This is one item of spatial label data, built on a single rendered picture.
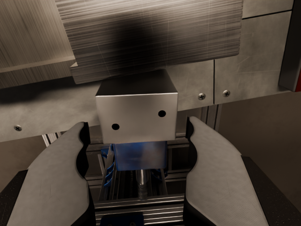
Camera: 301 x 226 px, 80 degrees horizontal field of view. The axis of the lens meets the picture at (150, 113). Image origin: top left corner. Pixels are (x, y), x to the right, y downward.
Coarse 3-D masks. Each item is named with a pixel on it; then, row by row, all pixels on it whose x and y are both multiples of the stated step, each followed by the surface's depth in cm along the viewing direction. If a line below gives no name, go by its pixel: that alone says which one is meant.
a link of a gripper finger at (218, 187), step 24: (192, 120) 11; (192, 144) 9; (216, 144) 9; (192, 168) 8; (216, 168) 8; (240, 168) 8; (192, 192) 7; (216, 192) 7; (240, 192) 7; (192, 216) 7; (216, 216) 6; (240, 216) 6; (264, 216) 6
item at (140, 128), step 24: (144, 72) 15; (96, 96) 11; (120, 96) 11; (144, 96) 11; (168, 96) 11; (120, 120) 11; (144, 120) 12; (168, 120) 12; (120, 144) 14; (144, 144) 14; (120, 168) 15; (144, 168) 15; (144, 192) 18
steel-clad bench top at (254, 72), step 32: (256, 0) 14; (288, 0) 14; (256, 32) 15; (192, 64) 16; (224, 64) 16; (256, 64) 16; (0, 96) 16; (32, 96) 16; (64, 96) 16; (192, 96) 17; (224, 96) 17; (256, 96) 17; (0, 128) 17; (32, 128) 17; (64, 128) 18
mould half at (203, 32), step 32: (64, 0) 5; (96, 0) 5; (128, 0) 5; (160, 0) 5; (192, 0) 5; (224, 0) 6; (96, 32) 6; (128, 32) 6; (160, 32) 6; (192, 32) 6; (224, 32) 6; (96, 64) 6; (128, 64) 6; (160, 64) 6
